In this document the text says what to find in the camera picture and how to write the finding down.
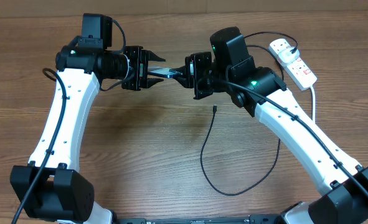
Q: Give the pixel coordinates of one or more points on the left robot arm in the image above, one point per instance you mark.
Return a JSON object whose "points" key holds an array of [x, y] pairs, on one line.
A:
{"points": [[50, 186]]}

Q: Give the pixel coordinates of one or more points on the white charger plug adapter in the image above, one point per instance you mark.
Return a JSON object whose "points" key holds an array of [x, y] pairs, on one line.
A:
{"points": [[287, 56]]}

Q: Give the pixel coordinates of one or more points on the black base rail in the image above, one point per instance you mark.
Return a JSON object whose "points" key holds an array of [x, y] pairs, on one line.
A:
{"points": [[252, 219]]}

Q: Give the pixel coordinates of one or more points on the white power strip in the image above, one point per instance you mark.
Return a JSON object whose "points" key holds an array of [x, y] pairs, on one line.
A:
{"points": [[297, 70]]}

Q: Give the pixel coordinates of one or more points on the Samsung Galaxy smartphone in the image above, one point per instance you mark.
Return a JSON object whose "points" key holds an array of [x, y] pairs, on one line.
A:
{"points": [[163, 72]]}

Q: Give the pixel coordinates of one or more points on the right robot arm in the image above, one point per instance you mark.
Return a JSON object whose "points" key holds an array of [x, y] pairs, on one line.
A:
{"points": [[341, 181]]}

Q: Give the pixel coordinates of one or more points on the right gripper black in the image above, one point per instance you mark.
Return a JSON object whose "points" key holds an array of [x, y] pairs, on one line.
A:
{"points": [[190, 79]]}

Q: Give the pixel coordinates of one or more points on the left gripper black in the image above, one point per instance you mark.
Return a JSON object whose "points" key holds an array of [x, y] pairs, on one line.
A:
{"points": [[141, 79]]}

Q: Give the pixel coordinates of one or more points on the cardboard wall panel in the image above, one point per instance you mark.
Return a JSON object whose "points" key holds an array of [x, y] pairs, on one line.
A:
{"points": [[56, 8]]}

